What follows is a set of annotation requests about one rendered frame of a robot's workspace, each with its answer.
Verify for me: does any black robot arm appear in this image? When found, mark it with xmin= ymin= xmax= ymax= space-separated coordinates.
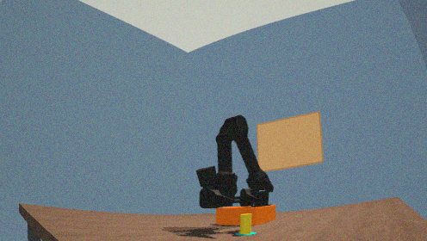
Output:
xmin=196 ymin=115 xmax=274 ymax=207

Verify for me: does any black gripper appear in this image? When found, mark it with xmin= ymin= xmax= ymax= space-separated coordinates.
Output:
xmin=199 ymin=188 xmax=257 ymax=208

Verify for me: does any yellow cylinder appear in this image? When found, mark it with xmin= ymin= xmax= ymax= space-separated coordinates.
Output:
xmin=239 ymin=213 xmax=252 ymax=234

